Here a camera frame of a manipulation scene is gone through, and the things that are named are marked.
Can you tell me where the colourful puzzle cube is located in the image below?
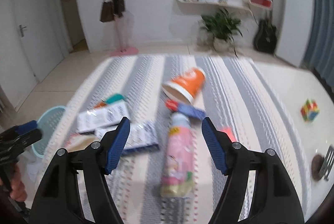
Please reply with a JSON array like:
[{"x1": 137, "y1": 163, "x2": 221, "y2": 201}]
[{"x1": 300, "y1": 99, "x2": 319, "y2": 122}]

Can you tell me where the red blue card box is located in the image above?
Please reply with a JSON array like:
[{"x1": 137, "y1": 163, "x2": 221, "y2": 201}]
[{"x1": 165, "y1": 99, "x2": 206, "y2": 120}]

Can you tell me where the blue grey curtain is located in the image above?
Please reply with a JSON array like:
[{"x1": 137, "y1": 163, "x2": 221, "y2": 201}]
[{"x1": 304, "y1": 0, "x2": 333, "y2": 88}]

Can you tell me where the black hanging bag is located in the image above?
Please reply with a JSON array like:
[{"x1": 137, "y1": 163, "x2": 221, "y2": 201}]
[{"x1": 113, "y1": 0, "x2": 125, "y2": 18}]

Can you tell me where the red white wall box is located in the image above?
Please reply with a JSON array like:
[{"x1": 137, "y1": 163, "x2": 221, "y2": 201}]
[{"x1": 242, "y1": 0, "x2": 272, "y2": 10}]

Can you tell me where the white blue milk carton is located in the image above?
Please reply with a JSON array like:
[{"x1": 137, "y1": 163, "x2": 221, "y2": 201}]
[{"x1": 92, "y1": 120, "x2": 159, "y2": 156}]

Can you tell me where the pink spray can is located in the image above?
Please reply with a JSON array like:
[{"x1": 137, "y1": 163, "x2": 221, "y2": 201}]
[{"x1": 161, "y1": 112, "x2": 194, "y2": 198}]

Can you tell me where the green potted plant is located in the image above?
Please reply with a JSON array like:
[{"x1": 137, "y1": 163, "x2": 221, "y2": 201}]
[{"x1": 201, "y1": 9, "x2": 243, "y2": 53}]

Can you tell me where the white wall shelf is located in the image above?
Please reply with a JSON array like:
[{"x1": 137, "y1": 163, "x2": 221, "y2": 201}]
[{"x1": 176, "y1": 0, "x2": 253, "y2": 14}]

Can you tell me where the striped woven rug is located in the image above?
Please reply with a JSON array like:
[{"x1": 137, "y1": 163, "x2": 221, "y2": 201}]
[{"x1": 30, "y1": 55, "x2": 311, "y2": 223}]

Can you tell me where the black acoustic guitar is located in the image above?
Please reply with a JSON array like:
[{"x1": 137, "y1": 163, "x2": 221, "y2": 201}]
[{"x1": 253, "y1": 8, "x2": 277, "y2": 54}]

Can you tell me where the brown round floor object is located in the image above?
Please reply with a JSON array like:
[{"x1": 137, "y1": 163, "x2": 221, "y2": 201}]
[{"x1": 311, "y1": 154, "x2": 324, "y2": 181}]

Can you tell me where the white door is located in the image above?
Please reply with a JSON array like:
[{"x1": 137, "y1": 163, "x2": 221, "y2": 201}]
[{"x1": 10, "y1": 0, "x2": 65, "y2": 82}]

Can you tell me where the brown hanging bag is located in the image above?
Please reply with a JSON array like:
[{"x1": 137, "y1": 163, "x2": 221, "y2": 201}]
[{"x1": 100, "y1": 0, "x2": 114, "y2": 23}]

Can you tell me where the pink coat rack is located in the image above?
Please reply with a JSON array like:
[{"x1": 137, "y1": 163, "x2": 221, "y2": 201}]
[{"x1": 100, "y1": 0, "x2": 139, "y2": 57}]

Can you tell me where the orange wrapper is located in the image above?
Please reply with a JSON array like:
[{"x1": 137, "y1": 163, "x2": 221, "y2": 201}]
[{"x1": 94, "y1": 101, "x2": 107, "y2": 109}]

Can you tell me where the orange paper cup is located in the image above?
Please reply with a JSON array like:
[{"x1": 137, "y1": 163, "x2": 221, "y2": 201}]
[{"x1": 162, "y1": 67, "x2": 205, "y2": 105}]

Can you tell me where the white refrigerator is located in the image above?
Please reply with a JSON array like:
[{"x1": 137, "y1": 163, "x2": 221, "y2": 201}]
[{"x1": 275, "y1": 0, "x2": 314, "y2": 67}]

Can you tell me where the light blue trash basket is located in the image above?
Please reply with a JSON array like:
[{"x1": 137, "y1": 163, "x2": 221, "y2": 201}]
[{"x1": 32, "y1": 106, "x2": 66, "y2": 159}]

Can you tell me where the person's left hand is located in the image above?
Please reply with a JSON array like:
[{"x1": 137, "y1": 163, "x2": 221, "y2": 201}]
[{"x1": 5, "y1": 163, "x2": 27, "y2": 202}]

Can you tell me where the teal small pouch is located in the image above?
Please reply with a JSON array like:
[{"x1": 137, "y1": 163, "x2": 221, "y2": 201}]
[{"x1": 103, "y1": 93, "x2": 125, "y2": 105}]

